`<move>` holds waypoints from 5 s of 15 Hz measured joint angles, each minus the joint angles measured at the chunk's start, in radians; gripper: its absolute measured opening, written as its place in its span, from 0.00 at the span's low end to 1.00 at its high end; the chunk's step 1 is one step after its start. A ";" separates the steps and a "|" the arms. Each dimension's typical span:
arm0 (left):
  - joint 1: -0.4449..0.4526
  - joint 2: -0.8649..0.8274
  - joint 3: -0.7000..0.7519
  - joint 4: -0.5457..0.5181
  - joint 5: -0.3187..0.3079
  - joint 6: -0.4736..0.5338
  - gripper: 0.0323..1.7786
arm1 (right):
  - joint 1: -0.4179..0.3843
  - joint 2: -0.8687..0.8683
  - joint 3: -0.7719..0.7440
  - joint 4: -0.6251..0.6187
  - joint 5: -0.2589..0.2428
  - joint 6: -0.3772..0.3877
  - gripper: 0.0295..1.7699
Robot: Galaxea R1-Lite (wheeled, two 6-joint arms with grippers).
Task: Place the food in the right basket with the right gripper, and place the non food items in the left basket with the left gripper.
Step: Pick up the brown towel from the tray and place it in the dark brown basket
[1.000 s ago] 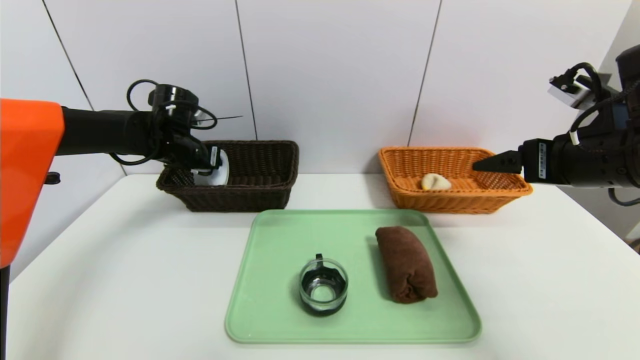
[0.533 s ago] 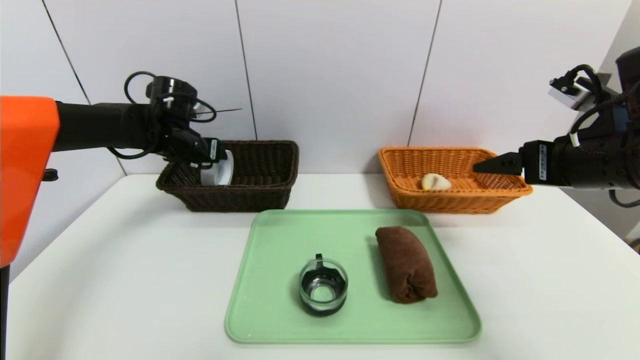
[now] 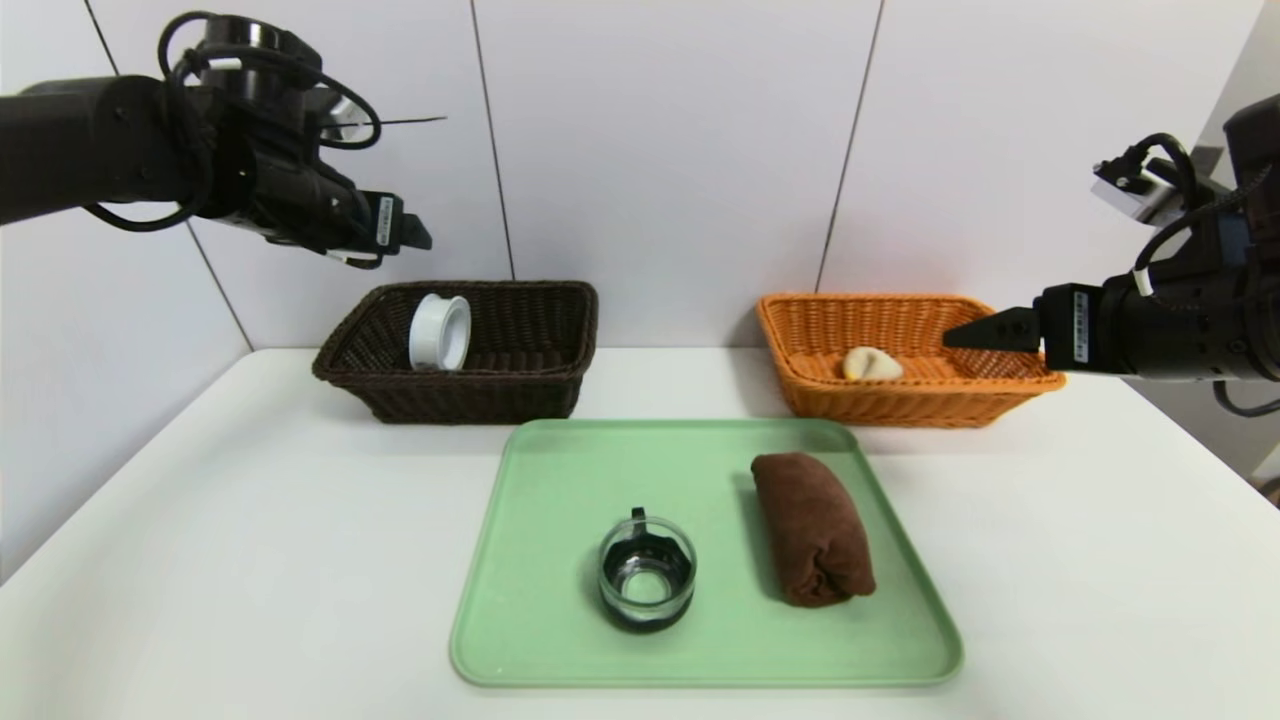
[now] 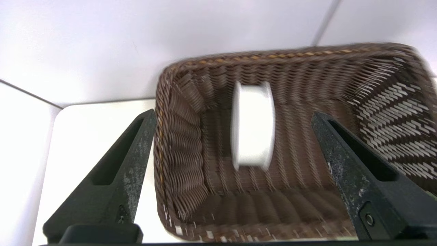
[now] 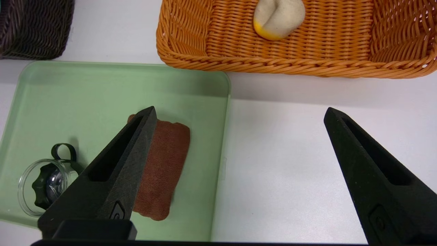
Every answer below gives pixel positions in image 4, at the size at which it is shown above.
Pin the white plastic spool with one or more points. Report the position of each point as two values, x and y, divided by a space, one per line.
254 126

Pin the dark brown wicker basket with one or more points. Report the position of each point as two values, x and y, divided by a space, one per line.
191 153

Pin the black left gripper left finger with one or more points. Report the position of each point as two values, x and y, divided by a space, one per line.
112 184

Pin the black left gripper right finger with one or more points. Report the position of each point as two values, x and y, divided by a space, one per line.
379 194

